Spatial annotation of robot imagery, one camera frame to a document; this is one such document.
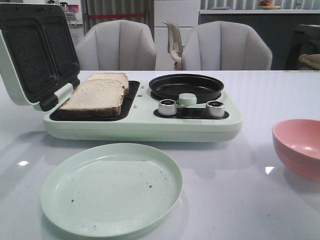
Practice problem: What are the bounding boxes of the white bread slice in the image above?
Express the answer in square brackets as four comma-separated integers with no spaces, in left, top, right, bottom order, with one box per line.
[86,72,130,95]
[58,79,125,118]

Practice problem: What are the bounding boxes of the mint green sandwich maker lid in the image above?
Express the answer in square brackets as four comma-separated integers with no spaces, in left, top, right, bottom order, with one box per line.
[0,3,80,112]

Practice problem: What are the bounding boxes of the pink bowl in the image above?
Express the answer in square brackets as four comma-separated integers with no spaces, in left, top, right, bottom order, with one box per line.
[272,119,320,182]

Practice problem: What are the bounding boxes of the mint green breakfast maker base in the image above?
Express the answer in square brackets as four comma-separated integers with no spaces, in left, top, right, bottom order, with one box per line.
[44,80,242,142]

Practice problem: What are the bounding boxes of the left silver control knob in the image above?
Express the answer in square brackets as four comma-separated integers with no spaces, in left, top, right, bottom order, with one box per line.
[158,99,177,116]

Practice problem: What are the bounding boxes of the silver control knob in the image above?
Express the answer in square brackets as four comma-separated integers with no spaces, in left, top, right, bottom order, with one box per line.
[158,99,177,116]
[205,100,225,118]

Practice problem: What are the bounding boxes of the right silver control knob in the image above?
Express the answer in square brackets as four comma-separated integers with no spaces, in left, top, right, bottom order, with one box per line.
[205,100,225,118]

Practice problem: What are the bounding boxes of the black round frying pan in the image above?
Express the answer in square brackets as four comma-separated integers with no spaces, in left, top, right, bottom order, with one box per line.
[149,73,224,104]

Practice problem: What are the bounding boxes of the beige office chair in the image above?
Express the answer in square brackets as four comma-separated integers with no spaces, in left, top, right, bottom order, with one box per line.
[163,21,184,71]

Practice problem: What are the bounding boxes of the left grey upholstered chair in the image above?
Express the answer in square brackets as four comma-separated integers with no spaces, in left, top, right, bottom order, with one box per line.
[76,19,156,71]

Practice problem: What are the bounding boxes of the grey upholstered chair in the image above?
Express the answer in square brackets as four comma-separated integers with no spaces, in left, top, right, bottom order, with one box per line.
[76,19,156,71]
[182,21,273,71]

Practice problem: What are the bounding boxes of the mint green round plate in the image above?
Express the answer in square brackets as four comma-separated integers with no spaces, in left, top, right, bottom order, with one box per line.
[40,143,183,238]

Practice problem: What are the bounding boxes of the right grey upholstered chair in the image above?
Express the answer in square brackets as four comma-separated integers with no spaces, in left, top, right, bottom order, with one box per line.
[182,21,273,71]

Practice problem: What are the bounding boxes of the white refrigerator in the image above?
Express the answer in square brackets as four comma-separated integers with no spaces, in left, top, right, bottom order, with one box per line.
[154,0,200,71]

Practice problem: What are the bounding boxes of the red barrier tape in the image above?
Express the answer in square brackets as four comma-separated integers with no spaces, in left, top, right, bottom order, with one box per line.
[88,12,147,19]

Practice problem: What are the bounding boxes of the metal shelf rack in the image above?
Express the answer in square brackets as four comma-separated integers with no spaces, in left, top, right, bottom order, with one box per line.
[44,0,83,28]

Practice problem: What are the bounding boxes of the fruit plate on counter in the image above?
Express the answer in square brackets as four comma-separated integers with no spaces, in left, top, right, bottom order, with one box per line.
[258,0,281,10]

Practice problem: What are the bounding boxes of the dark grey kitchen counter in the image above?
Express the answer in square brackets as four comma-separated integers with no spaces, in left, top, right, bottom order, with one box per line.
[199,9,320,70]

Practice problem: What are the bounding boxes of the beige sofa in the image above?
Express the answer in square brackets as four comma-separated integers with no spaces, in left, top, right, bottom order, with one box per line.
[298,53,320,70]

